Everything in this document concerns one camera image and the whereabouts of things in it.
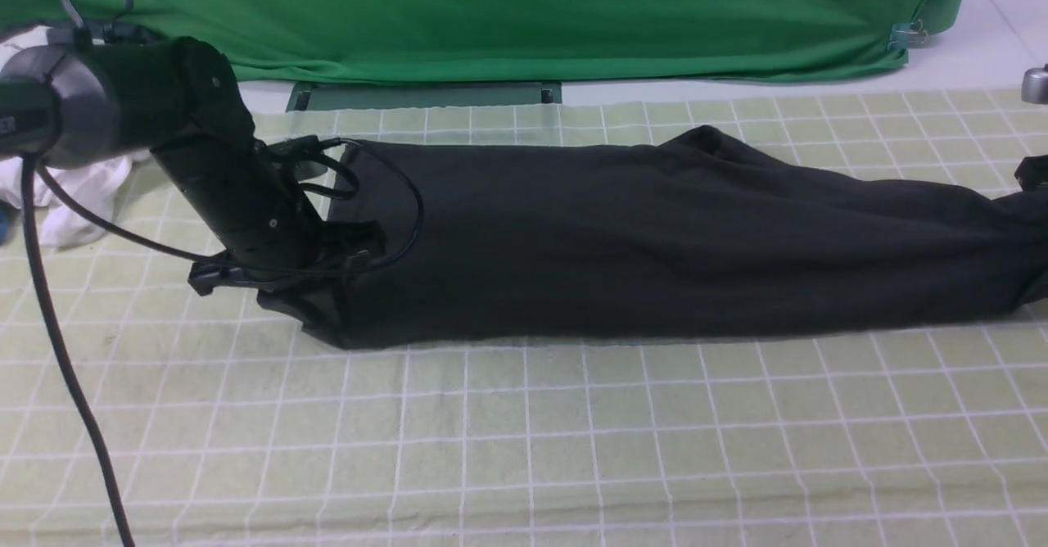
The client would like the black cable of image-left arm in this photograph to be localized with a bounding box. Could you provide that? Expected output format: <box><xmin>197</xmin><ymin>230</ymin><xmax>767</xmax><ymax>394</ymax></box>
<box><xmin>20</xmin><ymin>0</ymin><xmax>425</xmax><ymax>547</ymax></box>

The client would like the crumpled white shirt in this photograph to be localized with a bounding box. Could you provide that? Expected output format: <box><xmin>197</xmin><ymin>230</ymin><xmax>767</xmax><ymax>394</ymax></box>
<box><xmin>1</xmin><ymin>25</ymin><xmax>147</xmax><ymax>249</ymax></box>

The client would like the small blue object left edge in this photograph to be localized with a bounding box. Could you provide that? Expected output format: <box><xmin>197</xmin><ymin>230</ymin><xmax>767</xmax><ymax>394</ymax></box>
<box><xmin>0</xmin><ymin>202</ymin><xmax>15</xmax><ymax>246</ymax></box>

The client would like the green backdrop cloth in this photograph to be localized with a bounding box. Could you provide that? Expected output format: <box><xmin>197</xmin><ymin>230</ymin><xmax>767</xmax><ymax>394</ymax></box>
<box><xmin>0</xmin><ymin>0</ymin><xmax>978</xmax><ymax>87</ymax></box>

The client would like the black gripper body image-right arm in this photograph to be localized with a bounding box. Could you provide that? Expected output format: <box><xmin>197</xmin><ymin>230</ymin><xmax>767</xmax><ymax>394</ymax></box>
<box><xmin>1014</xmin><ymin>155</ymin><xmax>1048</xmax><ymax>192</ymax></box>

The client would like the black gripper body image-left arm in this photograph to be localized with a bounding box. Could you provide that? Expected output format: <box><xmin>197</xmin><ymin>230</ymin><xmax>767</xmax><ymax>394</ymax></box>
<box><xmin>90</xmin><ymin>37</ymin><xmax>385</xmax><ymax>286</ymax></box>

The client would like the blue binder clip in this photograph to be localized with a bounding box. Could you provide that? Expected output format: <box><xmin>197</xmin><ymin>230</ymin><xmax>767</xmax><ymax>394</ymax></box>
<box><xmin>886</xmin><ymin>20</ymin><xmax>929</xmax><ymax>52</ymax></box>

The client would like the light green checkered table mat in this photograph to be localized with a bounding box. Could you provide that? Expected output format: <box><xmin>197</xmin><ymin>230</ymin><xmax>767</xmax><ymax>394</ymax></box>
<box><xmin>1</xmin><ymin>88</ymin><xmax>1047</xmax><ymax>546</ymax></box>

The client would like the dark gray long-sleeved shirt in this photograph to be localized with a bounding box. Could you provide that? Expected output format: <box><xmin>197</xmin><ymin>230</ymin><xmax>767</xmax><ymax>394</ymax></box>
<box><xmin>286</xmin><ymin>125</ymin><xmax>1047</xmax><ymax>349</ymax></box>

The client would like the black gripper image-left finger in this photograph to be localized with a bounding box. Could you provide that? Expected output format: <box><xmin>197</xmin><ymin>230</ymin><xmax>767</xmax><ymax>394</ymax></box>
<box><xmin>187</xmin><ymin>262</ymin><xmax>272</xmax><ymax>296</ymax></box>

